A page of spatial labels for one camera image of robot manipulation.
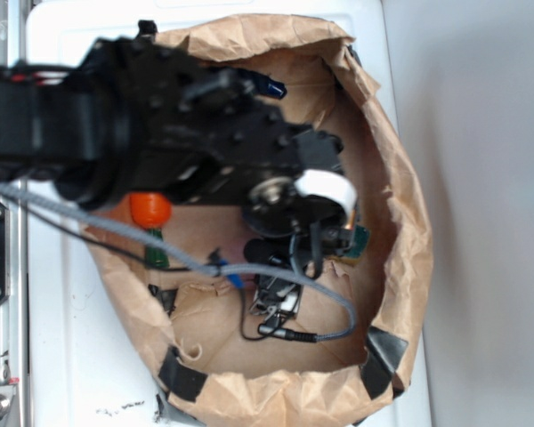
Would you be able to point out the brown paper bag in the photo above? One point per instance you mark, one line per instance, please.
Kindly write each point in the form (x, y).
(271, 382)

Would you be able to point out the orange toy carrot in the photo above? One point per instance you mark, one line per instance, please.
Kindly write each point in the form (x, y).
(151, 211)

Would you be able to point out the black tape piece right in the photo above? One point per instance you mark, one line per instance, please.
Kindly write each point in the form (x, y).
(385, 352)

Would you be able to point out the black tape piece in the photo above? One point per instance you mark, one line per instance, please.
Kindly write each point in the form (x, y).
(184, 382)
(385, 352)

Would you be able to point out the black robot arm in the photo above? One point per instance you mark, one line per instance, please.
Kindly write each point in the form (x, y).
(80, 132)

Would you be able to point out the green and yellow sponge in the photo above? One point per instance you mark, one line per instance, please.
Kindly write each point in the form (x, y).
(360, 241)

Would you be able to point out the black tape piece left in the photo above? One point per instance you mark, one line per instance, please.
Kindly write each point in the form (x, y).
(184, 382)

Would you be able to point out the aluminium frame rail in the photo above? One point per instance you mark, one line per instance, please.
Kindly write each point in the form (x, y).
(15, 396)

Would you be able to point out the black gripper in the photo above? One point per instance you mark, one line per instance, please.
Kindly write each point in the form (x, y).
(207, 140)

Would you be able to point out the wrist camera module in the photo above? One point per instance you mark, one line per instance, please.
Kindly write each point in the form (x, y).
(277, 300)

